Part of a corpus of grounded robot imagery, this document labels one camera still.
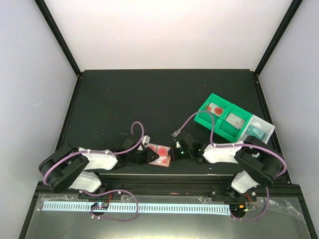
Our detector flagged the white slotted cable duct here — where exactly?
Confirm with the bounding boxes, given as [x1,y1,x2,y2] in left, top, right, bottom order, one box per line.
[41,201,231,216]

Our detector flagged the left controller circuit board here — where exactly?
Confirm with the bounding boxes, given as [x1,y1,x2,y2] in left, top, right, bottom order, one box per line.
[91,202,109,210]

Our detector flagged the black corner frame post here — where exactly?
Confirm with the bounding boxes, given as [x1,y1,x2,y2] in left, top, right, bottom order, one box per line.
[34,0,82,76]
[254,0,305,74]

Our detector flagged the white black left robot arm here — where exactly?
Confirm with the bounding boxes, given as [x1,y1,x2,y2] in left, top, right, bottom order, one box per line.
[38,136,160,199]

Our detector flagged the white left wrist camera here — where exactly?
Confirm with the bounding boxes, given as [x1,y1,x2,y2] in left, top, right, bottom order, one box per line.
[138,135,150,150]

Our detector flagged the pink leather card holder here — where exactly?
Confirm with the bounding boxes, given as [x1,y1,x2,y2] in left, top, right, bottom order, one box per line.
[146,144,172,167]

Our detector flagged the white VIP card in bin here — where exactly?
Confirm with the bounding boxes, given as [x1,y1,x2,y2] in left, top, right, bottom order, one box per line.
[226,113,246,129]

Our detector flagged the controller circuit board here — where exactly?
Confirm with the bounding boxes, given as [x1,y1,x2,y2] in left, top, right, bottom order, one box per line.
[229,204,256,214]
[91,202,109,210]

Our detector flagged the clear white bin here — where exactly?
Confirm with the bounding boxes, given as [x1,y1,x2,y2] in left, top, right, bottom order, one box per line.
[238,115,275,143]

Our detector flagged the black corner frame post left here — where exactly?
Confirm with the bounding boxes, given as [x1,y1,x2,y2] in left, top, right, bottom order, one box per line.
[34,0,82,76]

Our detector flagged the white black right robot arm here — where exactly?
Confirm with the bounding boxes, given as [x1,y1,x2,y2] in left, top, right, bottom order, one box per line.
[172,130,287,201]

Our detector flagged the right controller circuit board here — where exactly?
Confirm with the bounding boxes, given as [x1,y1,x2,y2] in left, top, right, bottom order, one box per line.
[229,204,256,214]

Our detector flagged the red white april card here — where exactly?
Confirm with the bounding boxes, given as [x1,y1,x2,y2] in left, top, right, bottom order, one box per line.
[206,103,224,117]

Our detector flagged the green middle bin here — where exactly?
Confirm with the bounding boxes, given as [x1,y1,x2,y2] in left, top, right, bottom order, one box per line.
[215,104,252,142]

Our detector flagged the green bin with red card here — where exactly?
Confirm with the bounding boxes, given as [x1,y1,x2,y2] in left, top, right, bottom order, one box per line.
[194,93,231,129]

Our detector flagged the teal card in clear bin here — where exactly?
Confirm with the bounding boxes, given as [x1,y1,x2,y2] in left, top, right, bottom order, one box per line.
[246,124,265,140]

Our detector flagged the black corner frame post right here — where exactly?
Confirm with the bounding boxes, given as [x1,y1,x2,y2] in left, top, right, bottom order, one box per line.
[254,0,305,74]

